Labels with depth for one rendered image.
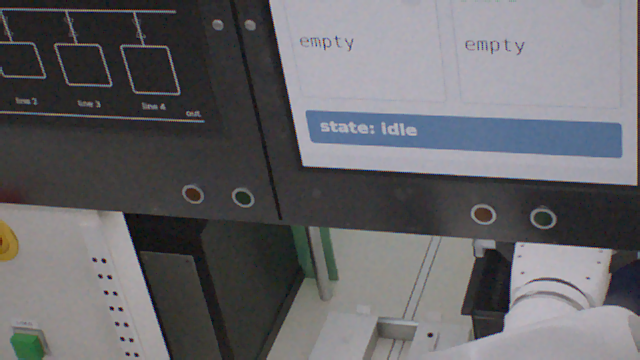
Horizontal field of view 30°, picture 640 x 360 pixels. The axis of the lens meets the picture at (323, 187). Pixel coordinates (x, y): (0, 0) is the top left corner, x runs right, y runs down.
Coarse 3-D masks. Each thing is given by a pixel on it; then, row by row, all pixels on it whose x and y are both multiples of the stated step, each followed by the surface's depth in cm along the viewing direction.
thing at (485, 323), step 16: (480, 240) 142; (480, 256) 143; (496, 256) 147; (480, 272) 141; (496, 272) 148; (480, 288) 139; (496, 288) 146; (464, 304) 138; (480, 304) 140; (496, 304) 144; (480, 320) 137; (496, 320) 136; (480, 336) 139
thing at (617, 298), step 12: (612, 276) 141; (624, 276) 141; (636, 276) 140; (504, 288) 148; (612, 288) 142; (624, 288) 142; (636, 288) 141; (612, 300) 144; (624, 300) 143; (636, 300) 143; (636, 312) 144
